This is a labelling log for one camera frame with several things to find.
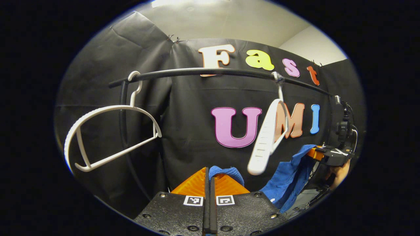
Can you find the white plastic hanger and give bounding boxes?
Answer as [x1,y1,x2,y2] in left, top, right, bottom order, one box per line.
[64,70,162,173]
[247,74,290,176]

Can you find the blue jacket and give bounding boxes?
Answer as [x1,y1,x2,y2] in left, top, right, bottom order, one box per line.
[208,144,317,214]

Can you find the black clothes rack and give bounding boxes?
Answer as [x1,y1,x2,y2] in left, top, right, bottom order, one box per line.
[108,67,332,204]

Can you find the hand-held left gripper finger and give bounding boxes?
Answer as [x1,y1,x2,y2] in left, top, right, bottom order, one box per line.
[210,173,289,236]
[134,167,210,236]

